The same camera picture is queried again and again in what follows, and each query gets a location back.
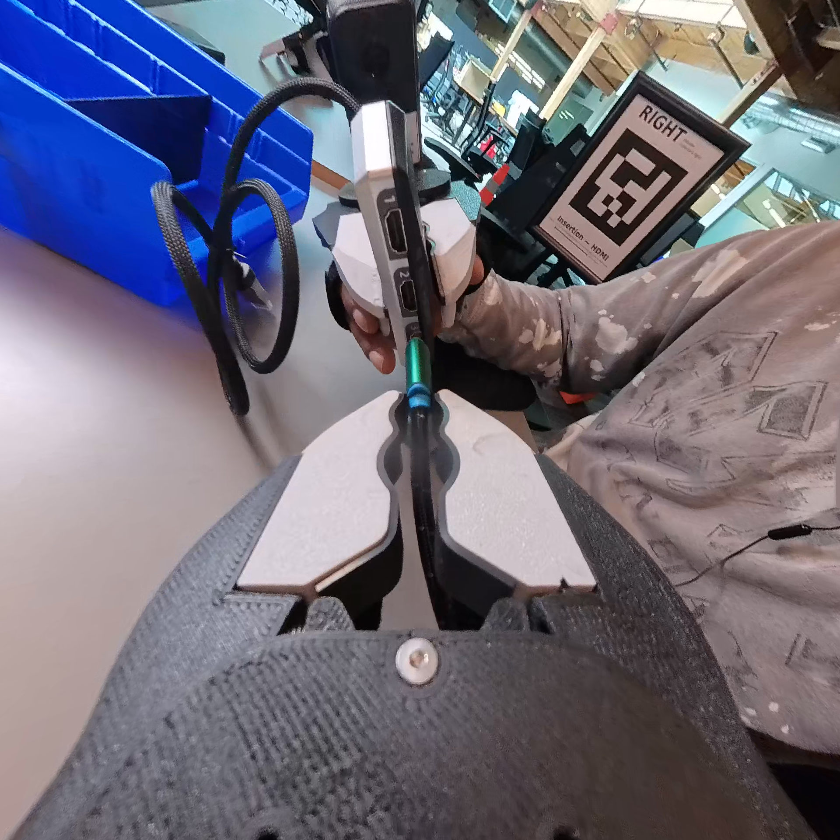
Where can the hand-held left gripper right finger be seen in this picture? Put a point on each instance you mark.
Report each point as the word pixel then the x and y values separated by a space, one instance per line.
pixel 512 518

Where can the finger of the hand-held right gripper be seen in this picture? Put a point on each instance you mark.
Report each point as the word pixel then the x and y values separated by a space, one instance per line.
pixel 453 249
pixel 351 262

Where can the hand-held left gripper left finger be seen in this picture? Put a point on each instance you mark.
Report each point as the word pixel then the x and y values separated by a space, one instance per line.
pixel 321 512

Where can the silver hdmi switch box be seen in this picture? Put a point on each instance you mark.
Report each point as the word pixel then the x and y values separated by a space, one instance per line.
pixel 374 170

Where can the person's right forearm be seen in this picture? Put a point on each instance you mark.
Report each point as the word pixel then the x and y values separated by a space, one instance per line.
pixel 538 321

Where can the person's right hand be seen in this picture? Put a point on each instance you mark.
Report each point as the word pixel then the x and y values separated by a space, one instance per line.
pixel 371 341

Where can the orange traffic cone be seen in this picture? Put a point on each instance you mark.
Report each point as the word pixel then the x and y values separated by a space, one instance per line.
pixel 500 184

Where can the black framed tag sign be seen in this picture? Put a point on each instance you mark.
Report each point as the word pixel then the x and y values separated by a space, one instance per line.
pixel 636 184

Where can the person's patterned grey shirt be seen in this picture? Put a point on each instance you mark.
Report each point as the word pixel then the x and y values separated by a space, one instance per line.
pixel 722 492

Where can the blue plastic bin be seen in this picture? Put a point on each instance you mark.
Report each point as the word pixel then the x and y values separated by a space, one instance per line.
pixel 98 197

